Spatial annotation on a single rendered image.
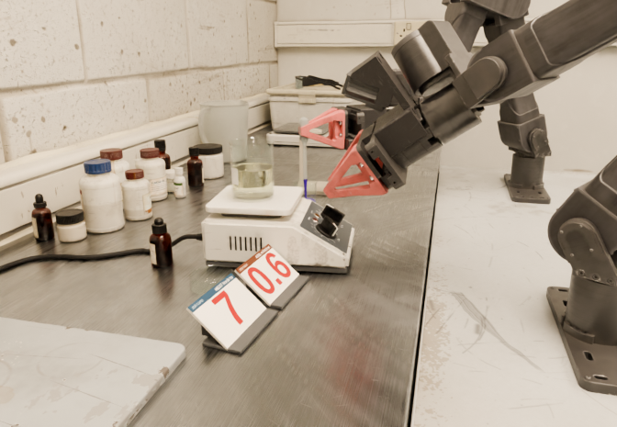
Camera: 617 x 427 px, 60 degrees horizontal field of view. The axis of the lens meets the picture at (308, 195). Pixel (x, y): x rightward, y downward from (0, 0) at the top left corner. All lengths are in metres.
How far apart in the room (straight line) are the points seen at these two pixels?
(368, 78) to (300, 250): 0.24
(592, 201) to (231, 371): 0.38
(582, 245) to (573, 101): 1.66
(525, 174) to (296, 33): 1.28
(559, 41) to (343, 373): 0.37
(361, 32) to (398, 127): 1.53
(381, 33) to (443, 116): 1.52
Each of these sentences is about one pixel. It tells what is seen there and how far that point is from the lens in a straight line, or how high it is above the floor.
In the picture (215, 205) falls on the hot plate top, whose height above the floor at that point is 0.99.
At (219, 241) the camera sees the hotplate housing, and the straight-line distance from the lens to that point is 0.73.
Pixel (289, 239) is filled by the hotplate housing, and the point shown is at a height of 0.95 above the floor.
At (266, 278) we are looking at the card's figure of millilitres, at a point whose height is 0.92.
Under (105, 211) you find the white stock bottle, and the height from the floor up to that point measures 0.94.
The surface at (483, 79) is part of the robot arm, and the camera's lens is 0.58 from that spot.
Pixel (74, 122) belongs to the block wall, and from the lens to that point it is 1.13.
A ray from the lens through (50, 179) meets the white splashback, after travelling 1.01.
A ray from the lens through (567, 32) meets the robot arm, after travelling 0.57.
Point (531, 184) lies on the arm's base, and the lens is 1.17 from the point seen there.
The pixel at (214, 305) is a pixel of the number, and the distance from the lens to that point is 0.59.
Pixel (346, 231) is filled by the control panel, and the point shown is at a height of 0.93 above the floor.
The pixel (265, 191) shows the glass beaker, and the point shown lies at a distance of 0.74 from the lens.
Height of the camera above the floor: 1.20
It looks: 16 degrees down
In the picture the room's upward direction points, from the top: straight up
